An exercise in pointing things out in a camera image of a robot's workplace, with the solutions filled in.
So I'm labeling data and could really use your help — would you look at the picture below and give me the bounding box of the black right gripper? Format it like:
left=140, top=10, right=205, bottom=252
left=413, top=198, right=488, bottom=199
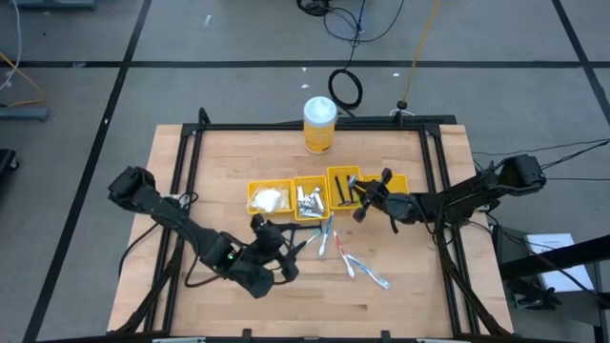
left=353, top=167, right=412, bottom=225

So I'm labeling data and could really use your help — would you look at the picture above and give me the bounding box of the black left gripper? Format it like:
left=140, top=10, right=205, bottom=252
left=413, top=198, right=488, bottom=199
left=250, top=213, right=308, bottom=283

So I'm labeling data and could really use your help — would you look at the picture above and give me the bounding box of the dark blue disposable razor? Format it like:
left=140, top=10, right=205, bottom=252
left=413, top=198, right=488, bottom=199
left=346, top=173, right=359, bottom=207
left=335, top=174, right=350, bottom=209
left=280, top=221, right=326, bottom=231

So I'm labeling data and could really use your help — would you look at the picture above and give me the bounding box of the red white toothbrush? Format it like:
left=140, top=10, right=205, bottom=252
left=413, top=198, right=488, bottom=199
left=333, top=231, right=356, bottom=279

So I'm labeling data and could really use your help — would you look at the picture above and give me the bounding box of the plain white cotton bag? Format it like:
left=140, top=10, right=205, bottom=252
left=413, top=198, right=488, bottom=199
left=254, top=189, right=282, bottom=213

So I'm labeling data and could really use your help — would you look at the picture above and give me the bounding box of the yellow white wipes canister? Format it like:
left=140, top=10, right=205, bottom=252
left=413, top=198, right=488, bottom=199
left=303, top=95, right=338, bottom=155

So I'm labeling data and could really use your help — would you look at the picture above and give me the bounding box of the row of yellow baskets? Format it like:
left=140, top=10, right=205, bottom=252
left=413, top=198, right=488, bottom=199
left=108, top=107, right=514, bottom=340

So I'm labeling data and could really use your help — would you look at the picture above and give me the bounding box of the white box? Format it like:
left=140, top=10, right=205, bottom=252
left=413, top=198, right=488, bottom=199
left=523, top=232, right=596, bottom=293

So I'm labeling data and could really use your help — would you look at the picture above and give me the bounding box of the black desk bar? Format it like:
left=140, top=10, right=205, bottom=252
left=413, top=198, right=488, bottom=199
left=498, top=235, right=610, bottom=282

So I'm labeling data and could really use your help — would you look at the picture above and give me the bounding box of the black floor object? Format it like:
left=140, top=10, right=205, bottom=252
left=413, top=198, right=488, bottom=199
left=0, top=149, right=20, bottom=185

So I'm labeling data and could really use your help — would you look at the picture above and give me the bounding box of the coiled black floor cable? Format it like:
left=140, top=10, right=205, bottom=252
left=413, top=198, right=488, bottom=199
left=327, top=69, right=363, bottom=118

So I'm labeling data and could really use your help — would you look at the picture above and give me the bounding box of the yellow hanging cable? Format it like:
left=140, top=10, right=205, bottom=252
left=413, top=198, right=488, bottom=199
left=403, top=0, right=442, bottom=104

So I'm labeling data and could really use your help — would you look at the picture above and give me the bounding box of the black tangled floor cable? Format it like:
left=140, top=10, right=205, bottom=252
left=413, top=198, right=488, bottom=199
left=295, top=0, right=406, bottom=71

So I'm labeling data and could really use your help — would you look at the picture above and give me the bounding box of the thin black cable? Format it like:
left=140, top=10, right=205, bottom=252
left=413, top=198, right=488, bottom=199
left=545, top=175, right=610, bottom=183
left=471, top=137, right=610, bottom=158

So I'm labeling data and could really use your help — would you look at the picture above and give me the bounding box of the yellow floor cable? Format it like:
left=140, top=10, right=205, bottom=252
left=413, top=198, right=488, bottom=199
left=0, top=50, right=47, bottom=109

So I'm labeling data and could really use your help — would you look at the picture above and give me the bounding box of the white floor cable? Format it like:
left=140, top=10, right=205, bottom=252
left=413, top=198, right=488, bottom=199
left=0, top=0, right=23, bottom=91

